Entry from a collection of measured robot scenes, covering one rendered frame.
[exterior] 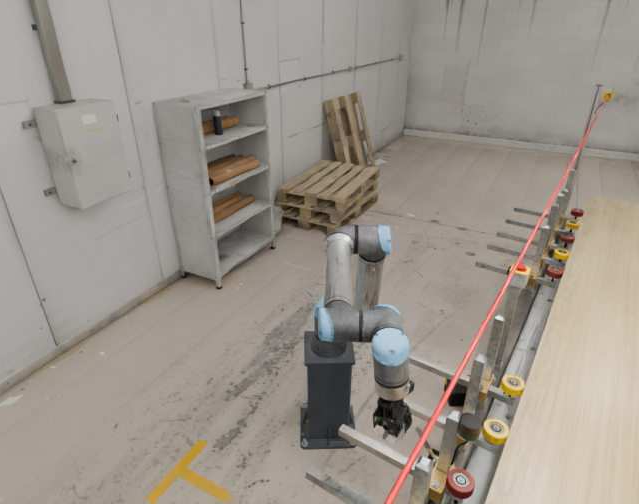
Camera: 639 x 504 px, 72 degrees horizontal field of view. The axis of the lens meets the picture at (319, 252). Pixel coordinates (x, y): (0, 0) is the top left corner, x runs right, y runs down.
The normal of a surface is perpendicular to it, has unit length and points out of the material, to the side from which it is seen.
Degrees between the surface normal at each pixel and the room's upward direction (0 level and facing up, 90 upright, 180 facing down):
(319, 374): 90
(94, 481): 0
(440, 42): 90
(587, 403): 0
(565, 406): 0
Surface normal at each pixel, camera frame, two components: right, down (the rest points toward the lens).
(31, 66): 0.88, 0.22
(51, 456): 0.00, -0.88
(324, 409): 0.04, 0.47
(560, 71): -0.47, 0.42
